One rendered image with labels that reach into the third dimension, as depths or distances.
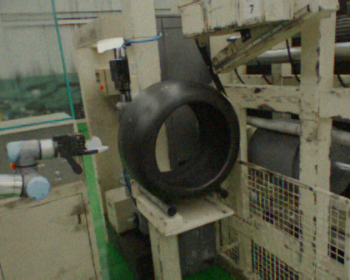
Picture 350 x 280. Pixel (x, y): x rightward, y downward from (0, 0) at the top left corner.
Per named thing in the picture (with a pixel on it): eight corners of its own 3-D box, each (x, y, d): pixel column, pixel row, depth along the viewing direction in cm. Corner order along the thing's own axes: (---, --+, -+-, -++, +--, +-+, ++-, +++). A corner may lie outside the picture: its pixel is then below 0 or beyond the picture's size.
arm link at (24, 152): (8, 162, 121) (6, 140, 119) (40, 159, 126) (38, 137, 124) (8, 167, 114) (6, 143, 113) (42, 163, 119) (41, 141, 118)
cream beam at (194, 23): (182, 38, 166) (179, 7, 163) (222, 36, 177) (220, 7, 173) (264, 22, 113) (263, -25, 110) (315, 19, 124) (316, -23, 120)
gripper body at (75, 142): (87, 135, 125) (53, 137, 119) (87, 157, 127) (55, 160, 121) (82, 132, 131) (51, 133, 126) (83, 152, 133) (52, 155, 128)
